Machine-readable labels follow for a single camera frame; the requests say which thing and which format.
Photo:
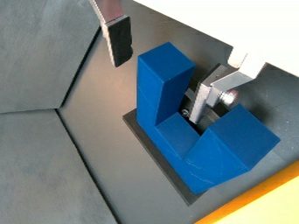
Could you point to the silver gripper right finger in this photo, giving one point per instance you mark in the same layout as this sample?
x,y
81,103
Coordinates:
x,y
217,86

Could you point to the yellow long bar block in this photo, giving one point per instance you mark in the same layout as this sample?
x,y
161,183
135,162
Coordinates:
x,y
270,203

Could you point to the blue U-shaped block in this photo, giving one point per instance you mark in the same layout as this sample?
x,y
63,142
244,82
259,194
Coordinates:
x,y
205,158

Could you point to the black angle fixture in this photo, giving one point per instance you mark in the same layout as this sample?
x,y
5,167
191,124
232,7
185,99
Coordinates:
x,y
271,99

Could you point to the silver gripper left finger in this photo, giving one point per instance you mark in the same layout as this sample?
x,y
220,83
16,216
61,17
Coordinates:
x,y
115,24

